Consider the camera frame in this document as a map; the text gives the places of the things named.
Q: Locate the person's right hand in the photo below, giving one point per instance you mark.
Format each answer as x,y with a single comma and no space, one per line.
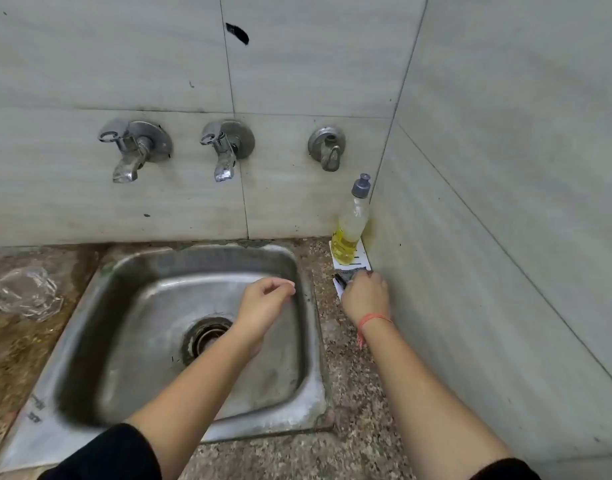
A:
368,299

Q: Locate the person's left hand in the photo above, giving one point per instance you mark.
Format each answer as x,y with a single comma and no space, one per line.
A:
263,304

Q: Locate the dark speckled sponge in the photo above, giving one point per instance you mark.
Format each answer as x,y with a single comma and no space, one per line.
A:
345,280

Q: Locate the yellow dish soap bottle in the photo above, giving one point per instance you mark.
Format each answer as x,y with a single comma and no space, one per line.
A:
348,234

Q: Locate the clear glass cup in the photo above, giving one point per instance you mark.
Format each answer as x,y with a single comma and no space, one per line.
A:
23,294

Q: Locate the person's right forearm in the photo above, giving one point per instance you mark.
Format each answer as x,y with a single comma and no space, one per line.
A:
426,404

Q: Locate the person's left forearm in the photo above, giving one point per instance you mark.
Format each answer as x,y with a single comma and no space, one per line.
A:
201,389

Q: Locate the orange wrist thread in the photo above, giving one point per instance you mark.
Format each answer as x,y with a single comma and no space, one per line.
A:
373,319

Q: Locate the metal sink drain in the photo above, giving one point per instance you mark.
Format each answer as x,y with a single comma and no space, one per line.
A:
201,339

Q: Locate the stainless steel sink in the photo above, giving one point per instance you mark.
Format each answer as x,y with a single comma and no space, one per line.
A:
151,304

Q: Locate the black right sleeve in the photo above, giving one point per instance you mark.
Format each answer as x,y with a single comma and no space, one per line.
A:
505,470

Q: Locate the black tape piece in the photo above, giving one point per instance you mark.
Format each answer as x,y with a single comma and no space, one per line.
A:
237,33

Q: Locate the grey wall valve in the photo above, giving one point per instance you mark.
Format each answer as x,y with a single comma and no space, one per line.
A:
328,144

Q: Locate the chrome wall tap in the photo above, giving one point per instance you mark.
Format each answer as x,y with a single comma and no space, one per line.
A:
136,144
228,142

